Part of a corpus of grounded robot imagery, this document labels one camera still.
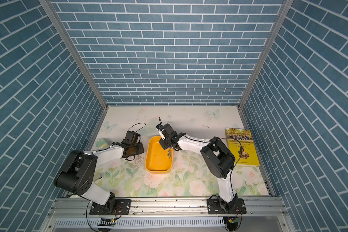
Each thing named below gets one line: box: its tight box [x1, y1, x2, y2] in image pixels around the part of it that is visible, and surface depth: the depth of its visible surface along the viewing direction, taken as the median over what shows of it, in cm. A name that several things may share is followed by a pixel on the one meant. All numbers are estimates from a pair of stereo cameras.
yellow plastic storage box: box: [145, 135, 174, 174], surface depth 91 cm
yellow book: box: [224, 127, 261, 167], surface depth 100 cm
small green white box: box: [95, 138, 110, 149], surface depth 93 cm
